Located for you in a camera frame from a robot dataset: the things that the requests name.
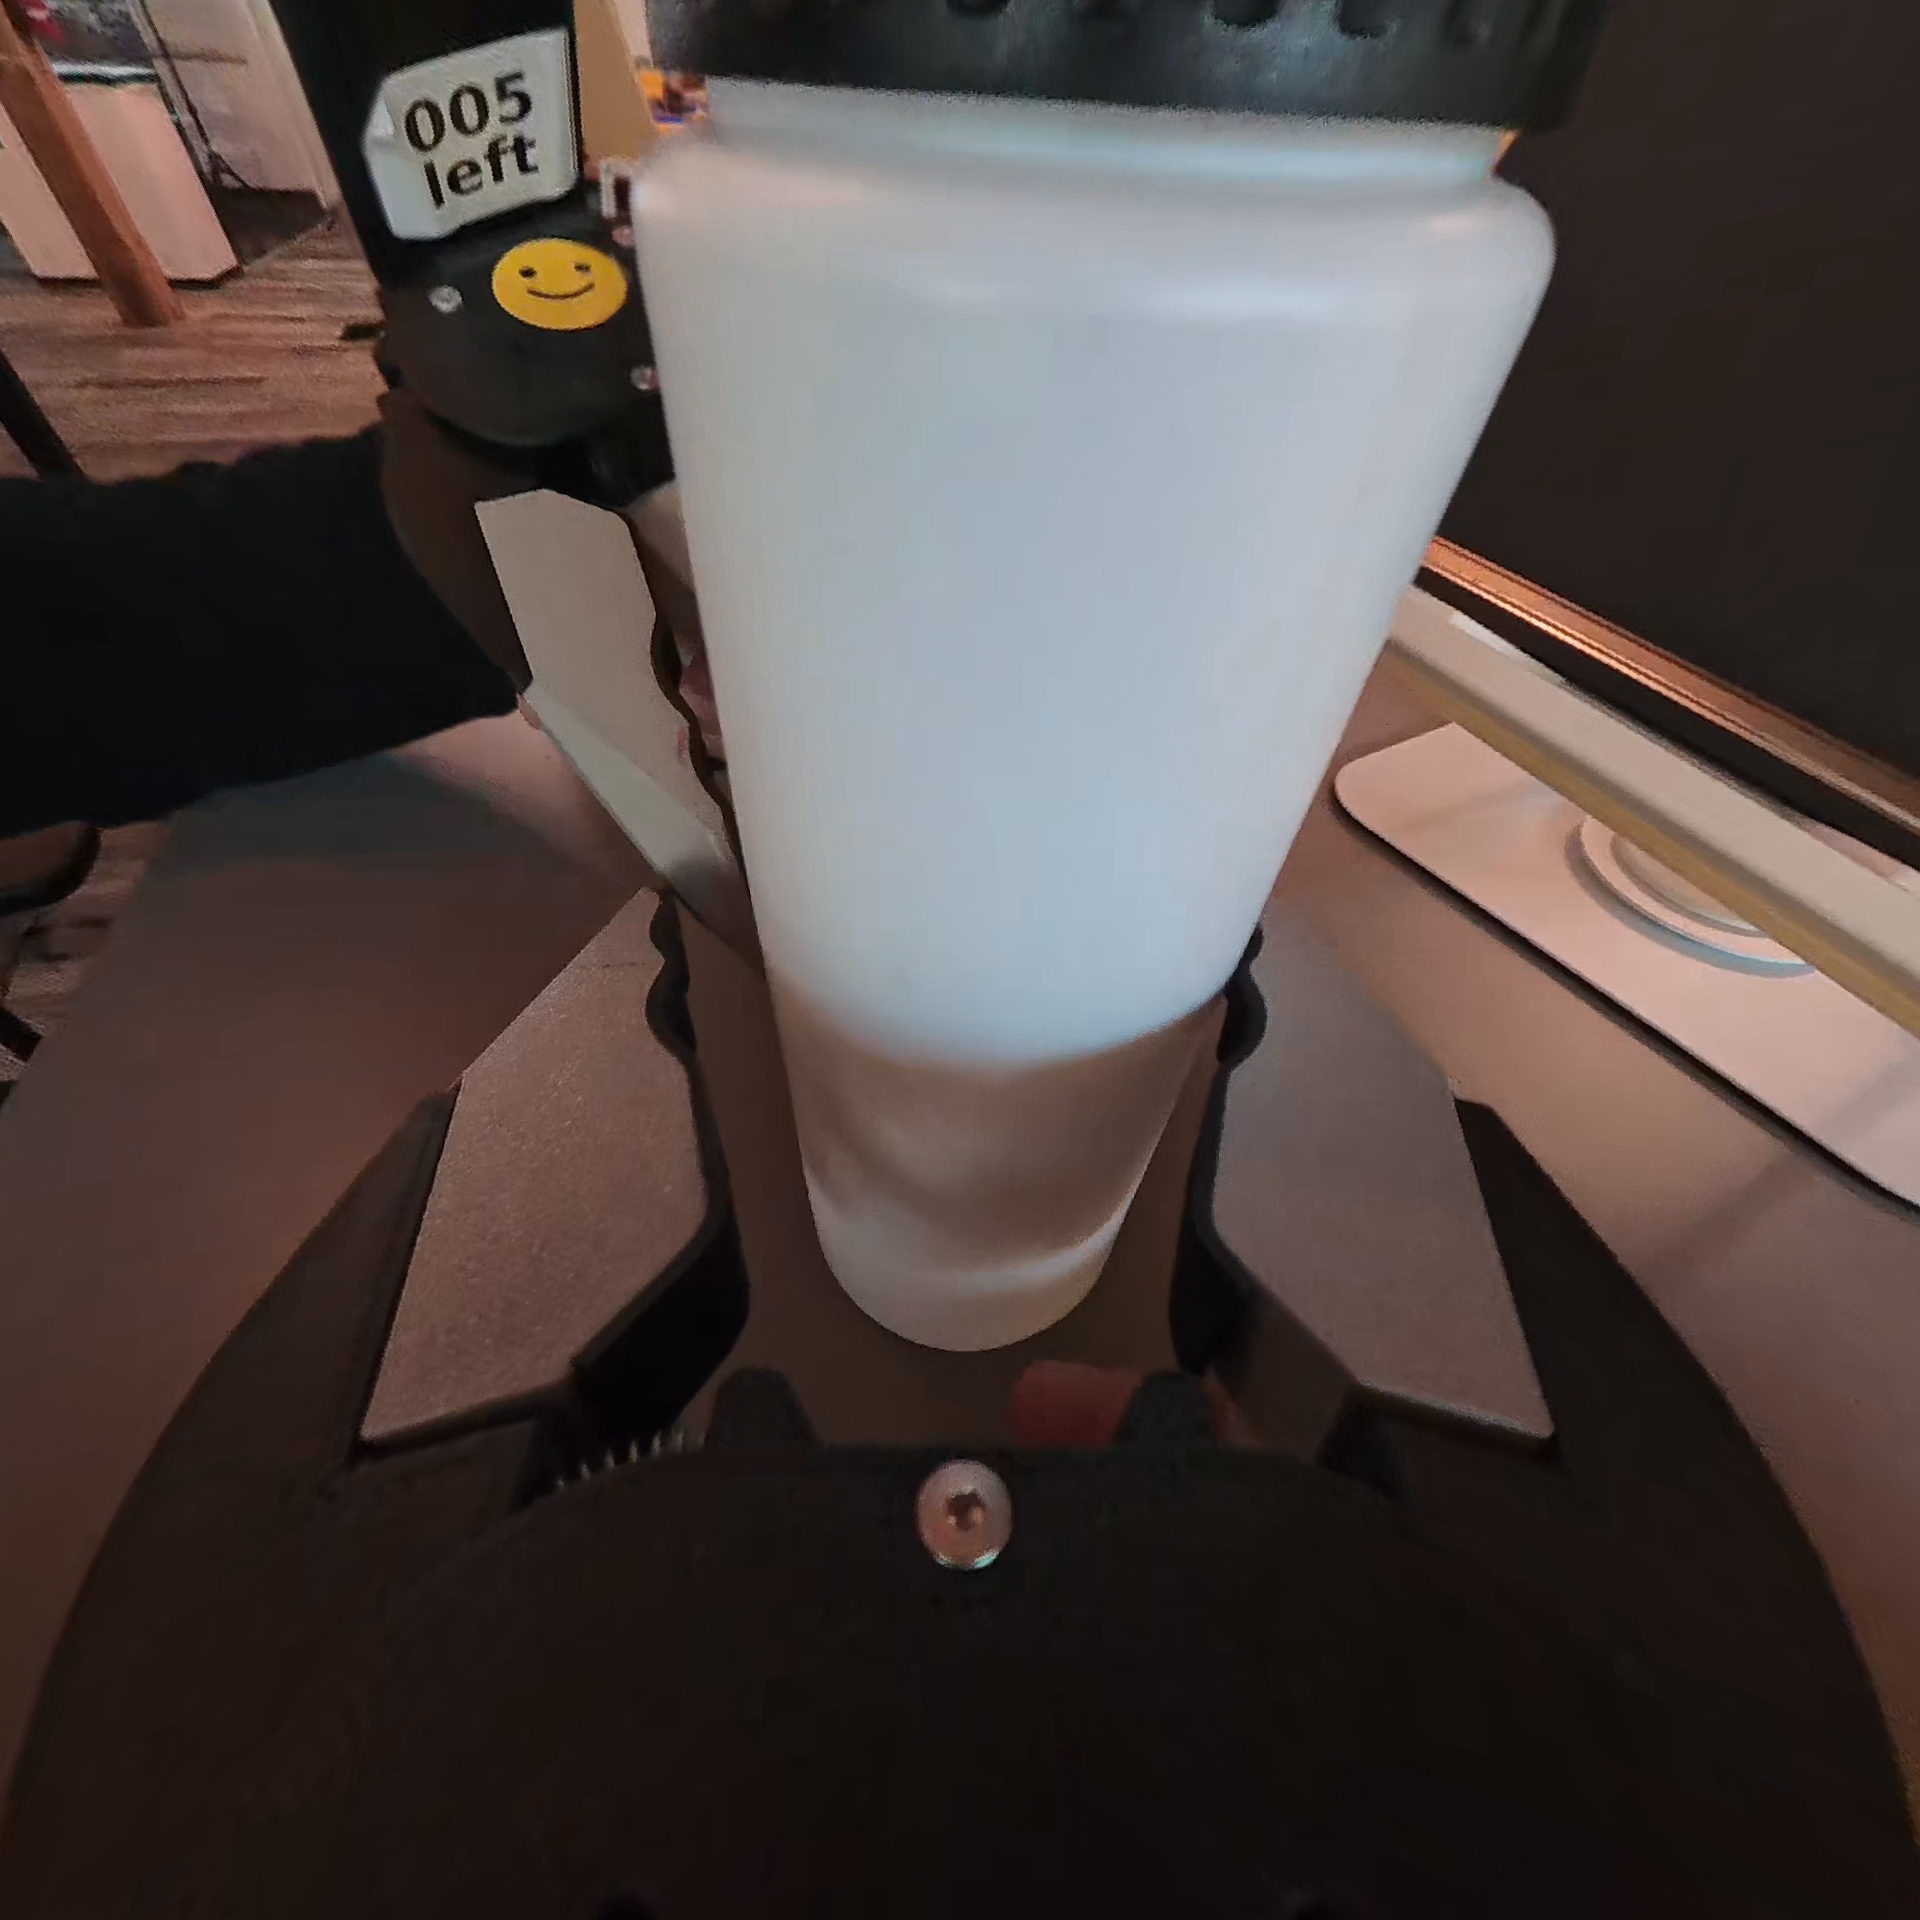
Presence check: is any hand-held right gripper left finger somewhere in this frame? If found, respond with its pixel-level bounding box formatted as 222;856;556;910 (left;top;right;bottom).
357;890;751;1445

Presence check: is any wooden book stand white base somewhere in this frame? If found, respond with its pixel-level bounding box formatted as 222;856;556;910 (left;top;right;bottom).
1328;0;1920;1213

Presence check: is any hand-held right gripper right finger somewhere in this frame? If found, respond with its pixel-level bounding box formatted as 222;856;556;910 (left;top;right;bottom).
1167;921;1556;1449

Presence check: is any wooden post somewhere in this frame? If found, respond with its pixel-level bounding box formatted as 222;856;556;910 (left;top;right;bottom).
0;0;184;329

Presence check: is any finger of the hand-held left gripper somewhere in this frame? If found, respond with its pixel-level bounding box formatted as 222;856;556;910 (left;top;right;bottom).
473;488;754;944

